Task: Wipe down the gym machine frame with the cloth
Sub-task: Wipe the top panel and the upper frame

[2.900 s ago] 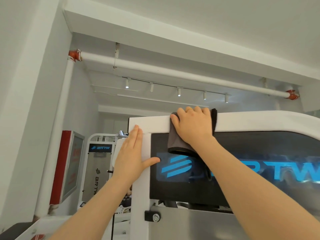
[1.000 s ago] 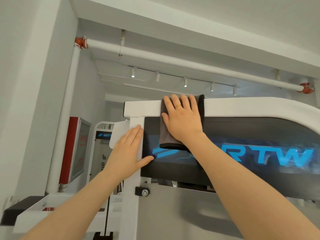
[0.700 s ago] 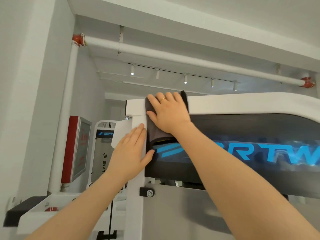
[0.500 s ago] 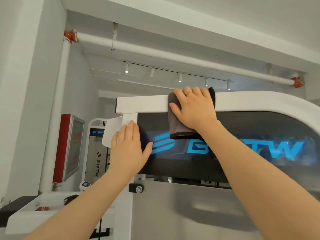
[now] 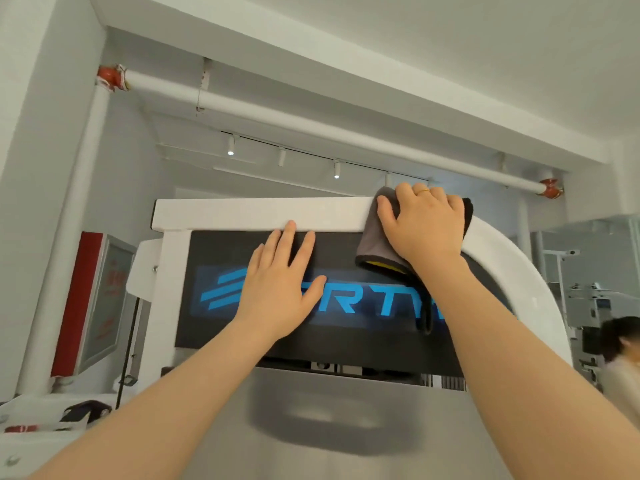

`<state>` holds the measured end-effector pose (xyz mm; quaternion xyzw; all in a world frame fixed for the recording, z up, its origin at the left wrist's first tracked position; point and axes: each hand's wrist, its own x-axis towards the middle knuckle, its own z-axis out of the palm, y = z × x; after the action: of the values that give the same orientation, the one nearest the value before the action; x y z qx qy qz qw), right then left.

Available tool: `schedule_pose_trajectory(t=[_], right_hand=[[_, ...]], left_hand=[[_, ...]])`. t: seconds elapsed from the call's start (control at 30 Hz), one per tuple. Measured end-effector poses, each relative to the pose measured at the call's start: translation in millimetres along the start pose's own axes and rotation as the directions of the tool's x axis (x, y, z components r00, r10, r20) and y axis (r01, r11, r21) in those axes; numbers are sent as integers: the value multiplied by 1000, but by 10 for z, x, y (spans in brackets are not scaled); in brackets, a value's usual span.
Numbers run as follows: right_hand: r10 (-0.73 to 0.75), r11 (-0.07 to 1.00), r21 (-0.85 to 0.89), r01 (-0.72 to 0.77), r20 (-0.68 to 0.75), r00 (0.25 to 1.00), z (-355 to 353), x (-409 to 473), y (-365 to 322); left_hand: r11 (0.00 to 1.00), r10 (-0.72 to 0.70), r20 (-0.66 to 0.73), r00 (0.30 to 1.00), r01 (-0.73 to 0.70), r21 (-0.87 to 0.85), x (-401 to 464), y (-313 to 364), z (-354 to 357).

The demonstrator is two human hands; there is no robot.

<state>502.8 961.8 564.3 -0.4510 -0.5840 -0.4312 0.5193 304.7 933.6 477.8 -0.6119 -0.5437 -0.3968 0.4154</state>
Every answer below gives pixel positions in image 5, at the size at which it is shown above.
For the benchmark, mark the person's left hand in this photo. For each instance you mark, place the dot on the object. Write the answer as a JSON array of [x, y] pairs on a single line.
[[275, 294]]

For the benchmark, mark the person's right hand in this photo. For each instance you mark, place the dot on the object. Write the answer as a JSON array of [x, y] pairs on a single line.
[[430, 229]]

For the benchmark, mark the dark grey cleaning cloth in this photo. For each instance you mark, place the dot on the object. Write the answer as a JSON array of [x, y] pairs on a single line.
[[375, 244]]

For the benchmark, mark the white gym machine frame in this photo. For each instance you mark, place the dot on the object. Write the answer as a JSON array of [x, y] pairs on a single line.
[[250, 214]]

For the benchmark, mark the person's left forearm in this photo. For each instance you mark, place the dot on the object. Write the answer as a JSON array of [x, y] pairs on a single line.
[[165, 409]]

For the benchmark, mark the person's right forearm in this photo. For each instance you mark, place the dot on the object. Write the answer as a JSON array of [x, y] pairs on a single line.
[[525, 384]]

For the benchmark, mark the white track spotlight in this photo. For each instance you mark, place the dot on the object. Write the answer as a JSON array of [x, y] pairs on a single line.
[[231, 144], [388, 178], [281, 157], [336, 169]]

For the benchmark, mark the red pipe coupling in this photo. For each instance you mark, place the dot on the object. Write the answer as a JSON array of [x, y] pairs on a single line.
[[551, 188], [111, 77]]

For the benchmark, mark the white horizontal ceiling pipe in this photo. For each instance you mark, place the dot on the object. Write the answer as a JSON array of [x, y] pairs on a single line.
[[325, 129]]

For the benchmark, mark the white vertical pipe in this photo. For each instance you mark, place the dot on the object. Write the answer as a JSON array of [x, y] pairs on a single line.
[[65, 234]]

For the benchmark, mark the black track light rail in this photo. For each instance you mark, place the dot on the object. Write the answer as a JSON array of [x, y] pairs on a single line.
[[310, 153]]

